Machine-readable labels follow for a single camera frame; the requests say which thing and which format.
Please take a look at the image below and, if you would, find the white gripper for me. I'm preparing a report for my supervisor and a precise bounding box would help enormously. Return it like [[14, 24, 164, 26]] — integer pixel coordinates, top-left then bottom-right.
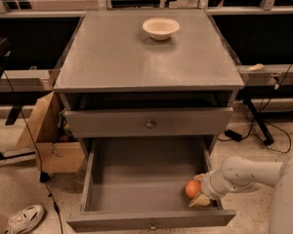
[[189, 171, 227, 208]]

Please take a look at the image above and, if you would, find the orange fruit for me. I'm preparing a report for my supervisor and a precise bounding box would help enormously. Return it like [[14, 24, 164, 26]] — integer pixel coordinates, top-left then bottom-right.
[[185, 179, 201, 199]]

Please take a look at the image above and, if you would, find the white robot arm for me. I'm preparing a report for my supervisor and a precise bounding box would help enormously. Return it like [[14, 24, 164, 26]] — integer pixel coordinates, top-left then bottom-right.
[[189, 152, 293, 234]]

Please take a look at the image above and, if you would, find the brass middle drawer knob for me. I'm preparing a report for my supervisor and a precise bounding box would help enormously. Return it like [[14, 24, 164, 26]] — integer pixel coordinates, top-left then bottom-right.
[[149, 222, 157, 231]]

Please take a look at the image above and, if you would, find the brass drawer knob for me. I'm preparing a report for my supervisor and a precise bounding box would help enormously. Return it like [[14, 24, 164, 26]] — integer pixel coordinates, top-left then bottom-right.
[[149, 222, 157, 231], [146, 120, 154, 129]]

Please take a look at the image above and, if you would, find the grey open middle drawer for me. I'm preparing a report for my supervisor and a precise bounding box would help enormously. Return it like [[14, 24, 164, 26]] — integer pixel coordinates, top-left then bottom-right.
[[67, 137, 235, 232]]

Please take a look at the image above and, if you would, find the grey top drawer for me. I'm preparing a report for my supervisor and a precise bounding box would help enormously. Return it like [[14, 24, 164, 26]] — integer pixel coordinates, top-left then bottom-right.
[[64, 107, 233, 137]]

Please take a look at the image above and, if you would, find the brass top drawer knob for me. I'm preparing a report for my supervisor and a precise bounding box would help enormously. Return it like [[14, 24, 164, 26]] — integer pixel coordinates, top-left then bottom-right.
[[146, 120, 154, 129]]

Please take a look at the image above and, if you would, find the grey wooden drawer cabinet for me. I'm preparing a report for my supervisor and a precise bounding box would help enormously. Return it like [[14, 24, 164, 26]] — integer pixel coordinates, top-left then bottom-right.
[[55, 10, 243, 151]]

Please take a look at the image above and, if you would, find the black table leg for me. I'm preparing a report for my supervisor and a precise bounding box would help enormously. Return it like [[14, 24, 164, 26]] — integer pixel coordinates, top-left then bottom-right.
[[243, 97, 274, 145]]

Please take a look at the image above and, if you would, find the yellow foam scrap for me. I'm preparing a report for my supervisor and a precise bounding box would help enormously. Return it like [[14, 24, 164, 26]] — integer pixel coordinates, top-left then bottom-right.
[[247, 63, 264, 71]]

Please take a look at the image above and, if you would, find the brown cardboard box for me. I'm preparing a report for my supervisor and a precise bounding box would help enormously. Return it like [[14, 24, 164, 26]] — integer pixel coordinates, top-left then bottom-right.
[[16, 92, 85, 173]]

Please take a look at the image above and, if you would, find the white sneaker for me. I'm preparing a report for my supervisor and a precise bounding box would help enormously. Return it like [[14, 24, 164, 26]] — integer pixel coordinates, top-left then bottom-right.
[[5, 205, 45, 234]]

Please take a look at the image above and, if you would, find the black power adapter with cable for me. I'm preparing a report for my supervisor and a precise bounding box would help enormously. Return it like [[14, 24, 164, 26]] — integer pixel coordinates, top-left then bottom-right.
[[217, 120, 293, 155]]

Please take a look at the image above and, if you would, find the black cable on floor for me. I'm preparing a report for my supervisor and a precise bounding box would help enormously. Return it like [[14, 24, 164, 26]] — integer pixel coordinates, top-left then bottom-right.
[[3, 71, 64, 234]]

